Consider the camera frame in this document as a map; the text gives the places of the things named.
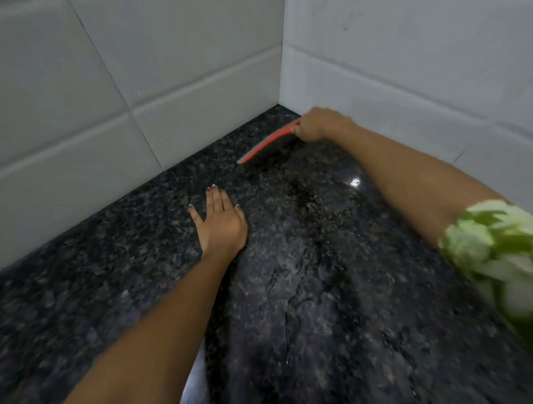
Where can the red counter squeegee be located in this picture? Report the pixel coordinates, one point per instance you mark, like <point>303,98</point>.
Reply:
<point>270,145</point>

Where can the person's right hand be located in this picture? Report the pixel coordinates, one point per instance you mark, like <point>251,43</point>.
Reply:
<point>322,124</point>

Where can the person's left middle finger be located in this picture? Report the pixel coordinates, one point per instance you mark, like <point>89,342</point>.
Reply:
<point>216,199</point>

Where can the person's left little finger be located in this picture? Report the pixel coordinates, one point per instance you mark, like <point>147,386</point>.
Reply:
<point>239,211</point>

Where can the person's left thumb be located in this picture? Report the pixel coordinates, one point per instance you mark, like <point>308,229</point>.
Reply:
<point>195,214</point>

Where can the person's right forearm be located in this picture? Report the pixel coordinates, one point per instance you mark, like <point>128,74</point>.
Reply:
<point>412,179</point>

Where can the green floral sleeve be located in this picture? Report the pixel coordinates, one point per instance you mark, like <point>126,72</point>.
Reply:
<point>495,254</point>

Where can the person's left forearm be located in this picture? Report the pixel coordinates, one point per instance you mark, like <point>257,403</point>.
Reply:
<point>154,333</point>

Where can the person's left hand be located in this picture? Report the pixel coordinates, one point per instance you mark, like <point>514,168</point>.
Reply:
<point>221,229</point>

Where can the person's right fingers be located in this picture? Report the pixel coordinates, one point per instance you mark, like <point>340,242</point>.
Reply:
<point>304,132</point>

